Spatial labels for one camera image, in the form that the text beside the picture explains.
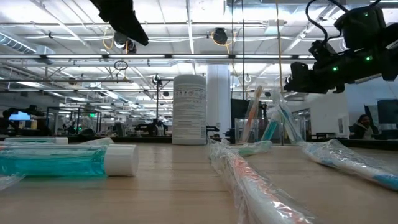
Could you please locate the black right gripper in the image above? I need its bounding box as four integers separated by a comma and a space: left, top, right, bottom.
283, 51, 390, 95

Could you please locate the orange toothbrush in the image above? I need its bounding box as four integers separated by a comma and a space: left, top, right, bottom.
206, 138, 324, 224
239, 85, 264, 144
0, 142, 38, 149

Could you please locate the white wipes canister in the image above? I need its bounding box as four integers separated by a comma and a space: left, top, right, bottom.
172, 73, 207, 146

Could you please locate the green toothbrush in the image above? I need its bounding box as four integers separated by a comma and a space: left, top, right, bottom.
76, 137, 115, 146
214, 139, 274, 157

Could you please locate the person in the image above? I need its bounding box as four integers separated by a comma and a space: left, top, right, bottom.
349, 114, 379, 140

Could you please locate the black monitor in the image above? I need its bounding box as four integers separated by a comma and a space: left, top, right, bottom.
377, 99, 398, 125
230, 98, 259, 121

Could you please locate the clear plastic container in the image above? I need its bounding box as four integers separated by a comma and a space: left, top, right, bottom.
234, 117, 307, 146

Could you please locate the white building column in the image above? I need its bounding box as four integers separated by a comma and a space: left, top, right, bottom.
206, 64, 231, 138

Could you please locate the lit computer monitor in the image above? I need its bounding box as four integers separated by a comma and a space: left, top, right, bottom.
8, 111, 31, 121

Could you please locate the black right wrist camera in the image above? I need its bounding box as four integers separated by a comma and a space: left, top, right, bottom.
309, 39, 338, 63

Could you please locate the black ceiling cable reel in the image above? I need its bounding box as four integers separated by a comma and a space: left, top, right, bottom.
113, 30, 137, 54
213, 27, 228, 45

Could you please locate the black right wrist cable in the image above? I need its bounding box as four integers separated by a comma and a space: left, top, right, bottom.
304, 0, 382, 43

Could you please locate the thin black cable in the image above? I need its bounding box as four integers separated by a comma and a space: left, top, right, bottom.
231, 0, 234, 100

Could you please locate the black workcell frame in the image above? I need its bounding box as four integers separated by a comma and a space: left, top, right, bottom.
46, 106, 102, 135

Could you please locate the silver air duct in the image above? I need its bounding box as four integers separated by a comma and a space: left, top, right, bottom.
0, 29, 57, 55

